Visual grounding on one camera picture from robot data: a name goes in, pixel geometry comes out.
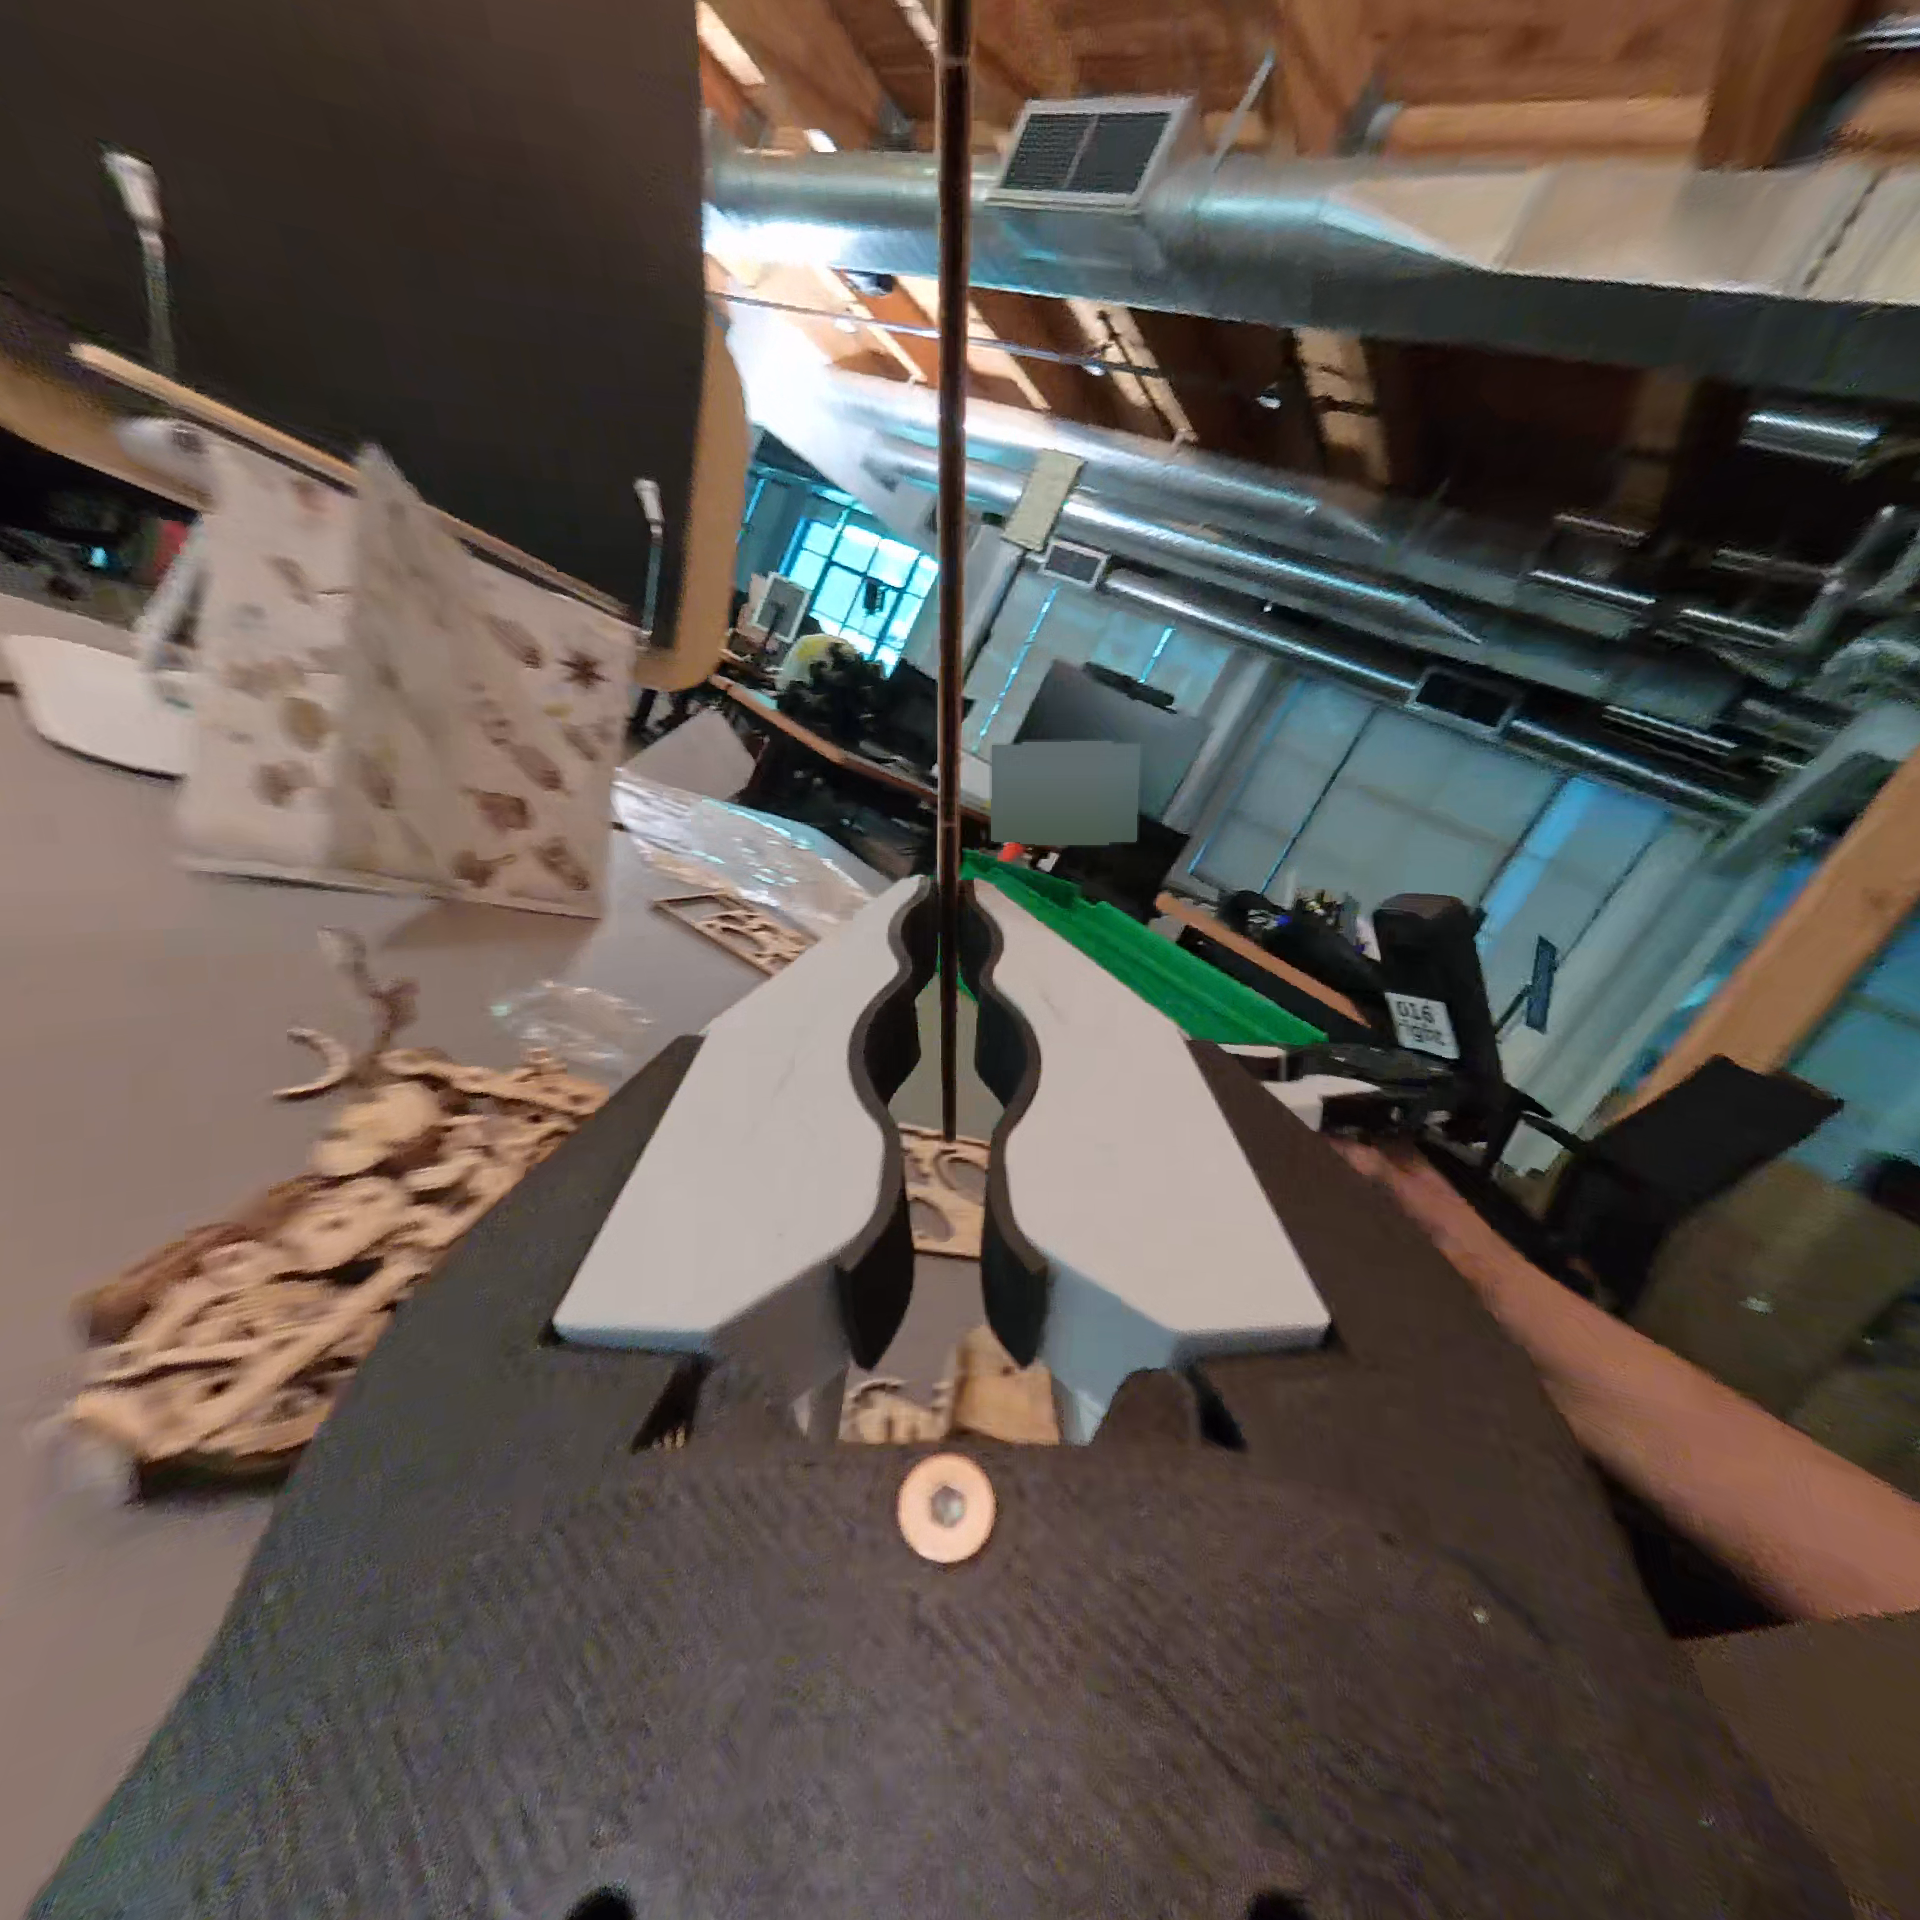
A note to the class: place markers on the dark computer monitor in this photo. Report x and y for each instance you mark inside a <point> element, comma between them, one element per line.
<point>1080,697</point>

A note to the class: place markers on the clear plastic bag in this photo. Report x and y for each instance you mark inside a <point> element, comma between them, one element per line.
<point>580,1026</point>

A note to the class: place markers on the white paper sheet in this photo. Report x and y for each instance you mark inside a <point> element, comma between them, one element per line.
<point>91,707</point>

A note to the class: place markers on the long wooden background table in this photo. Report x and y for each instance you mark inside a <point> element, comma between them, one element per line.
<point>840,755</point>

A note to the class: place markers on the printed instruction booklet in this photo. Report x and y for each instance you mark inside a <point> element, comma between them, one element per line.
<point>421,719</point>

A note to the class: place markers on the green plastic bin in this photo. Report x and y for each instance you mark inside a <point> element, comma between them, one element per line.
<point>1140,960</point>

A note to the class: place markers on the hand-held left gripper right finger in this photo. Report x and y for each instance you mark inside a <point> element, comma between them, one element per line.
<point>1186,1198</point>

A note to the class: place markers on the person's right forearm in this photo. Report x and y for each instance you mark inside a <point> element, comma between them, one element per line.
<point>1649,1423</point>

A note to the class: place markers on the large clear plastic sheet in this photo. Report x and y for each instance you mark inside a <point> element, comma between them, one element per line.
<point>737,841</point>

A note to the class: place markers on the brown cardboard boxes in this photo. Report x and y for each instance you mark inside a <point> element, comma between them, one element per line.
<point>1771,1275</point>

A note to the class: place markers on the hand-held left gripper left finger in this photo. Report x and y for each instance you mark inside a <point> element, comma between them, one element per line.
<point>719,1198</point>

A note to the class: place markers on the metal ventilation duct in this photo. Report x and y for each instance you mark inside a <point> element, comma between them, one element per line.
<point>1350,239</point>

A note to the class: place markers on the wooden spaceship model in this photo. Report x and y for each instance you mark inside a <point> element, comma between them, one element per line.
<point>944,1198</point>

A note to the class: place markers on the stacked wooden part sheets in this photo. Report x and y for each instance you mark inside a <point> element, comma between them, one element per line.
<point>737,932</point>

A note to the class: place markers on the wooden puzzle part sheet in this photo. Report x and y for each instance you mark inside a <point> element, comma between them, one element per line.
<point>953,450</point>

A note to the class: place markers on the black acoustic panel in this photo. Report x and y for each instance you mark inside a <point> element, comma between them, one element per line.
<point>378,226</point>

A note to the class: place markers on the grey desk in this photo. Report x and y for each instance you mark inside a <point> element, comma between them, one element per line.
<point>153,1050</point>

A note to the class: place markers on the wooden support post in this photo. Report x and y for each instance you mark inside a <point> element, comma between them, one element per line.
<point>1802,932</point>

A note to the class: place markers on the wooden motorcycle model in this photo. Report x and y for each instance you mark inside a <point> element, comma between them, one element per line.
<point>301,1275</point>

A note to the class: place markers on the hanging paper sign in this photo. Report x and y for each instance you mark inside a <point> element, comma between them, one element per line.
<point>1050,496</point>

